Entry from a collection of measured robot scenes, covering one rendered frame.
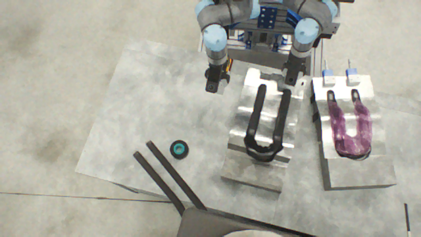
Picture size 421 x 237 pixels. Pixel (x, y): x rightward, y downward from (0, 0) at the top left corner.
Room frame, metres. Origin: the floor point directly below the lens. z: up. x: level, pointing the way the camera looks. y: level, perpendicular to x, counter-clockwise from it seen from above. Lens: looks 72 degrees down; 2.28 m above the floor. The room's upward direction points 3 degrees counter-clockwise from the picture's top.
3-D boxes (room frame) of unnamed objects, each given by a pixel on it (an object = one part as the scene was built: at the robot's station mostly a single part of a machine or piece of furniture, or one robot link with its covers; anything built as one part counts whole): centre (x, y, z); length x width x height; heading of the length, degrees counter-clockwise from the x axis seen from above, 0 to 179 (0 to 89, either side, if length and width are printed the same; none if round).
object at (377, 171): (0.42, -0.52, 0.86); 0.50 x 0.26 x 0.11; 0
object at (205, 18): (0.74, 0.03, 1.25); 0.11 x 0.11 x 0.08; 13
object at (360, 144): (0.43, -0.51, 0.90); 0.26 x 0.18 x 0.08; 0
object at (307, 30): (0.67, -0.29, 1.21); 0.09 x 0.08 x 0.11; 137
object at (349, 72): (0.69, -0.57, 0.86); 0.13 x 0.05 x 0.05; 0
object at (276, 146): (0.46, -0.17, 0.92); 0.35 x 0.16 x 0.09; 162
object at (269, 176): (0.45, -0.15, 0.87); 0.50 x 0.26 x 0.14; 162
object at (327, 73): (0.69, -0.46, 0.86); 0.13 x 0.05 x 0.05; 0
